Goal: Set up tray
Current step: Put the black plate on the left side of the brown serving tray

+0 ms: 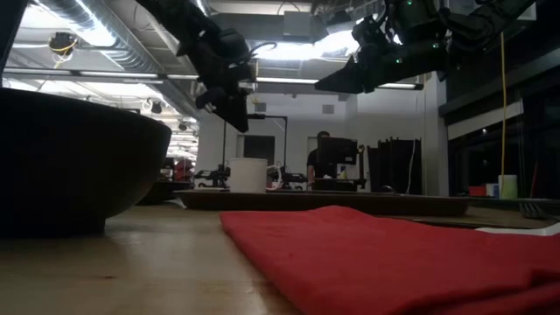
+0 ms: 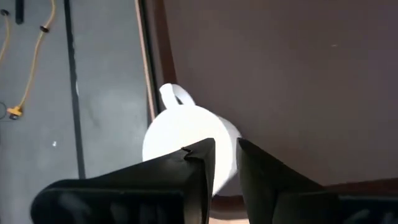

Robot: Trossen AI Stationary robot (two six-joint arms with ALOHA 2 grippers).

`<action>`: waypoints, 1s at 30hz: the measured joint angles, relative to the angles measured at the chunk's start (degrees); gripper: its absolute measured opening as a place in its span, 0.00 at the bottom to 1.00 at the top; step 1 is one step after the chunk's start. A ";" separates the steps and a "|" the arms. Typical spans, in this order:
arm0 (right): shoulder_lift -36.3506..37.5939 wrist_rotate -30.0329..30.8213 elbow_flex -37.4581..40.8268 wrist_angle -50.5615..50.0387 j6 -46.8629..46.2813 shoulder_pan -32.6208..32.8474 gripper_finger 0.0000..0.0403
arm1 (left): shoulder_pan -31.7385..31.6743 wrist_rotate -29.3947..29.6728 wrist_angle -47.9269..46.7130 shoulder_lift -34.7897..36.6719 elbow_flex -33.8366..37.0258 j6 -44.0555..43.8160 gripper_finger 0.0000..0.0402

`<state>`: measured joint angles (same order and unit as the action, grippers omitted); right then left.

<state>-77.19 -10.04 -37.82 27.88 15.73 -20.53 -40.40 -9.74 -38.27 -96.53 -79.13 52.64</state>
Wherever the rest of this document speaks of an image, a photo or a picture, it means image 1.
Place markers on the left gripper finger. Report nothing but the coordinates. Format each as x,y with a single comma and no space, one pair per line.
236,111
212,98

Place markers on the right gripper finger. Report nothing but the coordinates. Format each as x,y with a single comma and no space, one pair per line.
347,79

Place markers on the white mug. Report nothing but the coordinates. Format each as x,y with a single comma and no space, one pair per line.
247,175

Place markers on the black bowl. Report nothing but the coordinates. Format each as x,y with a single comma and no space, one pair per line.
65,166

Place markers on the red cloth napkin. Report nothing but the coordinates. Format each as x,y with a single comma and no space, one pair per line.
394,262

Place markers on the black fork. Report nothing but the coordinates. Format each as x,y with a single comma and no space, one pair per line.
534,211

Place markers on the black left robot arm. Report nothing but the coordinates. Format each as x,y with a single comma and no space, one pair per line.
175,22

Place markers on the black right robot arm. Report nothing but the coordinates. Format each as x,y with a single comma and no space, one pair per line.
481,22

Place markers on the black background robot arm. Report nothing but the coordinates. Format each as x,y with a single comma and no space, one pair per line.
214,177
293,178

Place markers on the brown plastic tray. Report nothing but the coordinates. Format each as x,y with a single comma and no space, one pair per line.
306,203

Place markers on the long ceiling light fixture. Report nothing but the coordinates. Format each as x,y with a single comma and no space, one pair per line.
284,80

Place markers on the black monitor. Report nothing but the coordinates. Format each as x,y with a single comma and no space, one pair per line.
337,151

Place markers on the red chair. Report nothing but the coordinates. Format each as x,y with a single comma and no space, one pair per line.
184,170

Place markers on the person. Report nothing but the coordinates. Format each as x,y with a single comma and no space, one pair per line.
312,164

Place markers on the black folding screen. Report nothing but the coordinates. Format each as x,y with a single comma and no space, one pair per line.
394,166

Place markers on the black monitor desk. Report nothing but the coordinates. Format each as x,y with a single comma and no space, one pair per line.
339,184

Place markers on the small red box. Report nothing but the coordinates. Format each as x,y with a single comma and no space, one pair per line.
477,191

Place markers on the small blue white box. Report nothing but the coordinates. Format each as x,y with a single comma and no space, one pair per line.
492,190

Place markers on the green and white container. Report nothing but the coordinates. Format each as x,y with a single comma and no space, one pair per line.
509,190

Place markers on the black camera frame rig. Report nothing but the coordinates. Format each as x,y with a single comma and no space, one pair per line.
284,140

